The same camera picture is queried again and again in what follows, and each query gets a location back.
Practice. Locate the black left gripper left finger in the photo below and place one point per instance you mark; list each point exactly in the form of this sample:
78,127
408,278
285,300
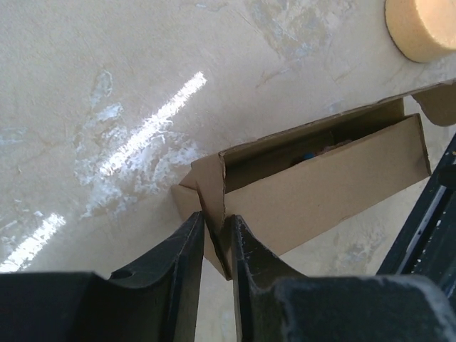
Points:
154,298

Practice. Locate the orange round disc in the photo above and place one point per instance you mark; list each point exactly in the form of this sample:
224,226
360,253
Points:
423,31

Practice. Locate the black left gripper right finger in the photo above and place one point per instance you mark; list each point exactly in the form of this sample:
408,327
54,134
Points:
275,302

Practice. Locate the brown cardboard box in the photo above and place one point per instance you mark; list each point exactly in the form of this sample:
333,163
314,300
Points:
297,184

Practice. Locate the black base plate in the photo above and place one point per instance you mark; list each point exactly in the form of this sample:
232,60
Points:
426,243

